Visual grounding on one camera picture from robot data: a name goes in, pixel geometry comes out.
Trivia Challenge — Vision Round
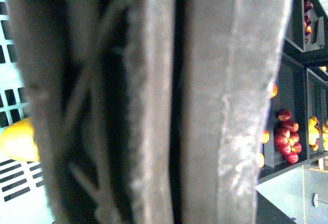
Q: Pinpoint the yellow mango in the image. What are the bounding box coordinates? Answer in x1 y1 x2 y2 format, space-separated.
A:
1 118 40 162

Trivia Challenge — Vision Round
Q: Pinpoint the light teal plastic basket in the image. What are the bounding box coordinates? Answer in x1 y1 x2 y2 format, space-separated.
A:
0 0 299 224

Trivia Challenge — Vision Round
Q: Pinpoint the black mango display bin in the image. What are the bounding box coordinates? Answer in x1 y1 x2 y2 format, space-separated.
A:
306 68 327 162

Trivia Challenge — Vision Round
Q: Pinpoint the black apple display bin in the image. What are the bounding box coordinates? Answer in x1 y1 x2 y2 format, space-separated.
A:
259 53 308 183

